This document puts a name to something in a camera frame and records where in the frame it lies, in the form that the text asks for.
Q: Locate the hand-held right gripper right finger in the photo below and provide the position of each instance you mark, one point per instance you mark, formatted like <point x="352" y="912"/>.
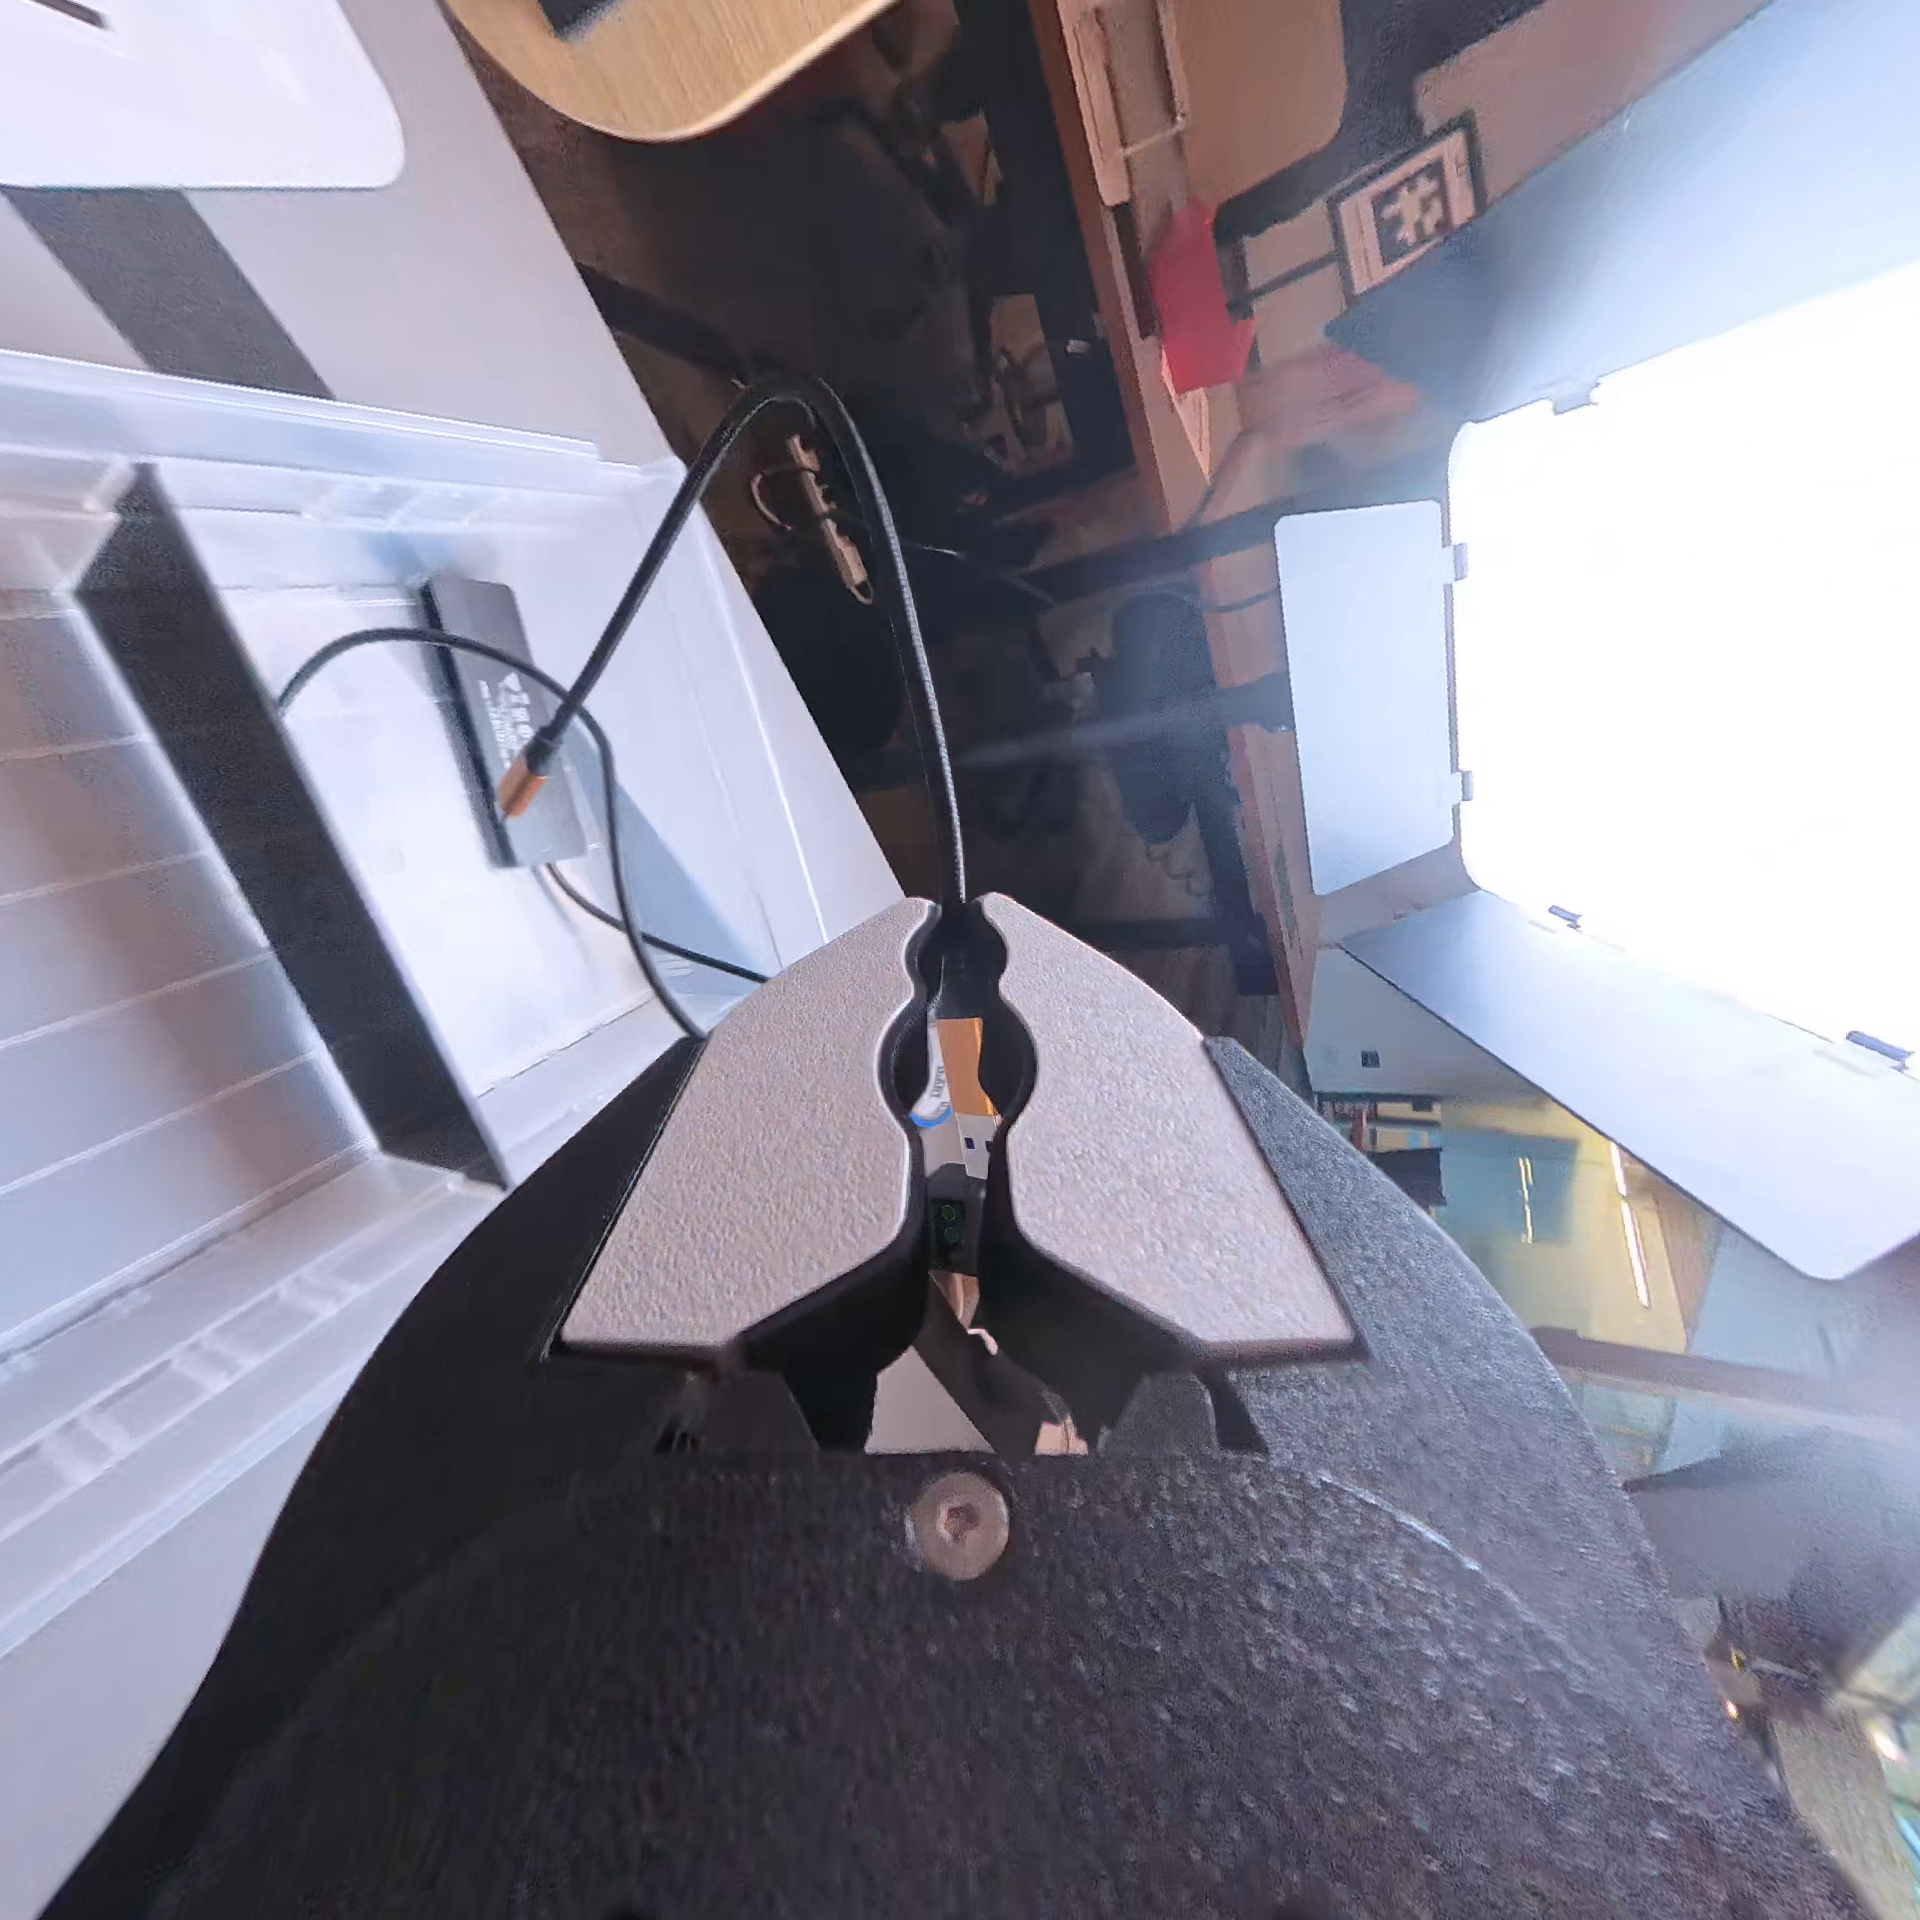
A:
<point x="1172" y="1171"/>

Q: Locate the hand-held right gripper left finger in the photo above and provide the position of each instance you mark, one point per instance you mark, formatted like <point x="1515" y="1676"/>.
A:
<point x="751" y="1171"/>

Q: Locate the white translucent plastic bin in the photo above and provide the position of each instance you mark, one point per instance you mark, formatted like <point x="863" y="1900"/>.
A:
<point x="300" y="433"/>

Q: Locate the black office chair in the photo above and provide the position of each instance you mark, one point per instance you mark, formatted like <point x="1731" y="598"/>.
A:
<point x="1172" y="675"/>

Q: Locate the studio light panel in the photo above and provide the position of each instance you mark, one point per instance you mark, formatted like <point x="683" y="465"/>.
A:
<point x="1651" y="675"/>

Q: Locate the small red bin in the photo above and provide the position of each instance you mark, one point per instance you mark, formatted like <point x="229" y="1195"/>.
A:
<point x="1200" y="300"/>

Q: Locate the printed marker sign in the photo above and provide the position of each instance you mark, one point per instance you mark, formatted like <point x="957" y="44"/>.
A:
<point x="1412" y="202"/>

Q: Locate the wooden desk black frame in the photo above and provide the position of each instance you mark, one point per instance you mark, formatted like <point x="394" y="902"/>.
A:
<point x="1164" y="465"/>

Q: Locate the white stand frame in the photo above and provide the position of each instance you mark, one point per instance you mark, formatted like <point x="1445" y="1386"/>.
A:
<point x="226" y="90"/>

